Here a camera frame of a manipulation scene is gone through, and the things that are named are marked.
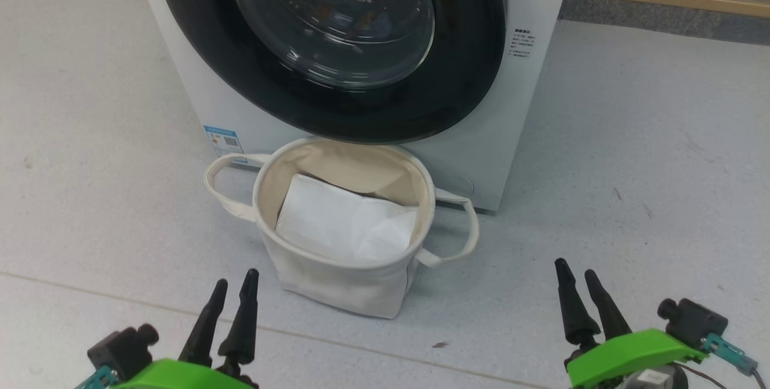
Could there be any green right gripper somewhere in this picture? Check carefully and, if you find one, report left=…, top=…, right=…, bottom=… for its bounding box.
left=554, top=258, right=708, bottom=389

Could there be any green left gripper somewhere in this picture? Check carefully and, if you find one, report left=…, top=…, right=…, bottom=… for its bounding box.
left=113, top=268, right=260, bottom=389

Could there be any black round glass washer door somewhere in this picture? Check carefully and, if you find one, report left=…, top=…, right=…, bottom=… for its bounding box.
left=155, top=0, right=508, bottom=144

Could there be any cream canvas laundry basket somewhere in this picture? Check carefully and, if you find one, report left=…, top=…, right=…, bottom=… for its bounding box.
left=203, top=138, right=480, bottom=320

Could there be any white front-load washing machine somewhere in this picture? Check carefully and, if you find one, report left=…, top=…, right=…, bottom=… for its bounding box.
left=129, top=0, right=577, bottom=214

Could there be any white folded sheet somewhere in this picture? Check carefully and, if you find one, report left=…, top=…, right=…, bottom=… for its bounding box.
left=275, top=173, right=419, bottom=265

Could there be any blue energy label sticker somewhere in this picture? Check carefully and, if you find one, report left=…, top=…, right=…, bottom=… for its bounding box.
left=203, top=125, right=248, bottom=164

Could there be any small black text sticker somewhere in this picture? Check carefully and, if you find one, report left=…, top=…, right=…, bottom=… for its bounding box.
left=508, top=29, right=532, bottom=59

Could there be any thin black right gripper cable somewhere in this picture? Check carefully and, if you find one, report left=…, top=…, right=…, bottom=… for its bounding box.
left=673, top=361, right=770, bottom=389

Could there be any teal left camera connector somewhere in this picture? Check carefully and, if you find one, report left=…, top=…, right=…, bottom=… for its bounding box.
left=75, top=366, right=119, bottom=389

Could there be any teal camera connector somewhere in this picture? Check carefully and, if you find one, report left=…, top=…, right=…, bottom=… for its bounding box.
left=701, top=333, right=759, bottom=376
left=75, top=366, right=119, bottom=389

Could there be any teal right camera connector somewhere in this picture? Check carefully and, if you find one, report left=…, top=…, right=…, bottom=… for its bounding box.
left=701, top=333, right=759, bottom=376

